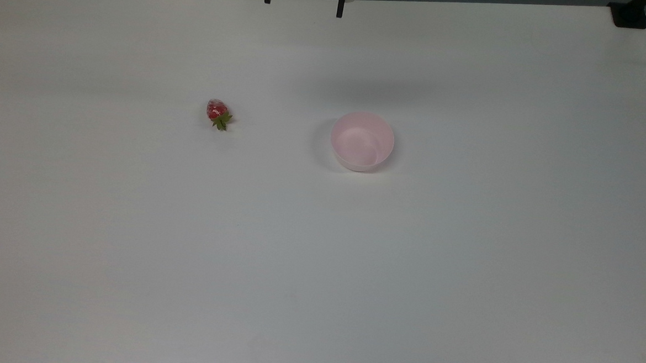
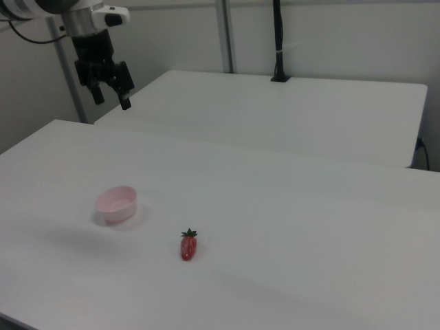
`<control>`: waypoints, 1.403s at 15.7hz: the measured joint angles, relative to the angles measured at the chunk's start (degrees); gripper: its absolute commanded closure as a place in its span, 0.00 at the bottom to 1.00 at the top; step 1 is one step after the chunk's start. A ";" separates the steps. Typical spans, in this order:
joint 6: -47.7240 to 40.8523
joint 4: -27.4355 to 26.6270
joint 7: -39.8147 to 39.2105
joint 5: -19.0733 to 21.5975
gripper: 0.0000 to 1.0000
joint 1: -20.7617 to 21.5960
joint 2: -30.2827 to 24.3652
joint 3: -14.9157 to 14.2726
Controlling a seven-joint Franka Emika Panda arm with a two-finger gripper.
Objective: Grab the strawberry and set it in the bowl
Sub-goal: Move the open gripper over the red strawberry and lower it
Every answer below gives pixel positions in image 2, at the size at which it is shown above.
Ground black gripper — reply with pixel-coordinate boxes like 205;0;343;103
71;30;135;111

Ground red toy strawberry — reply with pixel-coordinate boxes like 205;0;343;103
179;228;199;263

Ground pink plastic bowl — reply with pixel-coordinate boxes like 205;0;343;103
95;185;139;224

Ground white side table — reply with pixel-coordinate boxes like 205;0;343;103
93;70;429;170

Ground slim aluminium frame post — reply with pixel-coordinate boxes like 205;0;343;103
46;15;89;124

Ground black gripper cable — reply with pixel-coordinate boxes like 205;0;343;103
8;19;68;45

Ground thick aluminium frame post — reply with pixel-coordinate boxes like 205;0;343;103
216;0;239;74

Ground black camera pole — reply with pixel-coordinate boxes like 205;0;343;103
269;0;293;83

